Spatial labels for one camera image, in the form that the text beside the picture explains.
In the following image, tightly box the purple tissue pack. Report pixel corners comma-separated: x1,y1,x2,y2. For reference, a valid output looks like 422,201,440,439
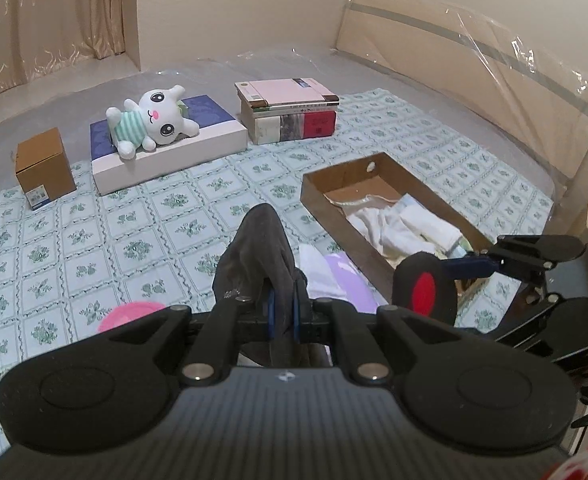
297,244,379,313

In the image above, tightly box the brown cardboard tray box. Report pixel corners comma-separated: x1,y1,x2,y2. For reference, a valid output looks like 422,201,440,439
300,153,490,300

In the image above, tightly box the dark grey sock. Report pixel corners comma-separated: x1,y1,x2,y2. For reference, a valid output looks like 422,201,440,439
213,204,310,367

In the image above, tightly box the white bunny plush toy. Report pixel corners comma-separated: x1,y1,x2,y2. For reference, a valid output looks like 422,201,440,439
106,84,199,160

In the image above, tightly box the floral green white tablecloth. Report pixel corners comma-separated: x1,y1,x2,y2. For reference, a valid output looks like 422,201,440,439
0,88,556,470

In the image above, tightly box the small brown cardboard box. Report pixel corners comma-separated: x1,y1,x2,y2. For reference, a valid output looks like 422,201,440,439
15,128,77,210

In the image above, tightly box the white blue flat box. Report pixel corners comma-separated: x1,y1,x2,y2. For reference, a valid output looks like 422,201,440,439
88,94,249,198

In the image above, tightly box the white fashion sock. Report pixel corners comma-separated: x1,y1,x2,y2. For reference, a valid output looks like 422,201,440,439
347,208,407,261

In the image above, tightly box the black red round pad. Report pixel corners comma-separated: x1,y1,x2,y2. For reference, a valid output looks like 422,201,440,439
390,252,458,326

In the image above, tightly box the pink tumbler cup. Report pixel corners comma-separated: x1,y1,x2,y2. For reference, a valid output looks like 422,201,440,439
98,301,165,333

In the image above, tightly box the plastic wrapped headboard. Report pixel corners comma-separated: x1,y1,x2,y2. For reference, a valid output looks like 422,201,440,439
336,0,588,191

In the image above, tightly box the stack of books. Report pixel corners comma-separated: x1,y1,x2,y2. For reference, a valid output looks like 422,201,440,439
234,78,341,145

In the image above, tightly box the beige curtain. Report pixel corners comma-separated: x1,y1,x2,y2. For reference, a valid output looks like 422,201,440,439
0,0,138,93

